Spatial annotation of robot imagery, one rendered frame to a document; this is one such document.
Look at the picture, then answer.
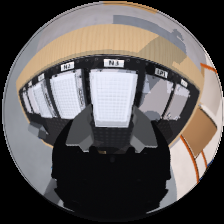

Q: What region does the white control panel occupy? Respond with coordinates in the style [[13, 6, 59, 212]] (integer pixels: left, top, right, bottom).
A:
[[28, 122, 48, 139]]

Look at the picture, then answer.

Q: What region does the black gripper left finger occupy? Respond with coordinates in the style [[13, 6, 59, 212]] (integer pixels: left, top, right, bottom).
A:
[[51, 104, 94, 179]]

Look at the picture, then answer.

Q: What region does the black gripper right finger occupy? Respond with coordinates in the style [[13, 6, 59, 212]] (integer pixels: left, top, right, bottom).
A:
[[130, 105, 171, 180]]

